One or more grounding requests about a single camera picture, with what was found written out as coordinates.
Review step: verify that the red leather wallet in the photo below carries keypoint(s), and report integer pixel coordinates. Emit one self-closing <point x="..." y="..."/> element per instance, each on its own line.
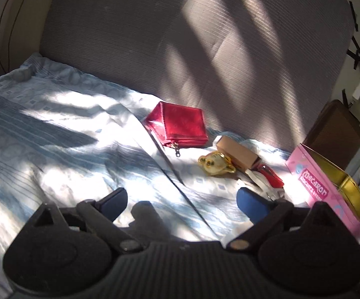
<point x="177" y="126"/>

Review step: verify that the small brown cardboard box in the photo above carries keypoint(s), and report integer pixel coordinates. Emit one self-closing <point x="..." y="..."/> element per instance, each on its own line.
<point x="241" y="157"/>

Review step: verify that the blue patterned bed sheet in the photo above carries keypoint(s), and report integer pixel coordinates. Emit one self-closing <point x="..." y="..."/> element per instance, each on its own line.
<point x="67" y="136"/>

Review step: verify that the yellow bear keychain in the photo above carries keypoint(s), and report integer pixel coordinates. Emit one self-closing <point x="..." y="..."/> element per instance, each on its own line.
<point x="216" y="163"/>

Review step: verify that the pink macaron tin box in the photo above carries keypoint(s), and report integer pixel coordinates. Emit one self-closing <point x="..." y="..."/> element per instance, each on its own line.
<point x="321" y="180"/>

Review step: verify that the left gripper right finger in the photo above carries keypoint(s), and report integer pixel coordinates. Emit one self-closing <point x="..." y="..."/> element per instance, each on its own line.
<point x="268" y="218"/>

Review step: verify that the grey sofa back cushion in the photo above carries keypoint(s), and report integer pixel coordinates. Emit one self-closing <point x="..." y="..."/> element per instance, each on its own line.
<point x="263" y="69"/>

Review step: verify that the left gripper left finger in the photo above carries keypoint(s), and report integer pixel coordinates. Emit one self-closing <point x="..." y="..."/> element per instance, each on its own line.
<point x="99" y="216"/>

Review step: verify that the red mini stapler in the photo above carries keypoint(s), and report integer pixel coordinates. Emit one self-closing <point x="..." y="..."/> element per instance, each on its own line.
<point x="269" y="175"/>

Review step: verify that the white plastic clip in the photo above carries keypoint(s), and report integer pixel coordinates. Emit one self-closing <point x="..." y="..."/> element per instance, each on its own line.
<point x="260" y="185"/>

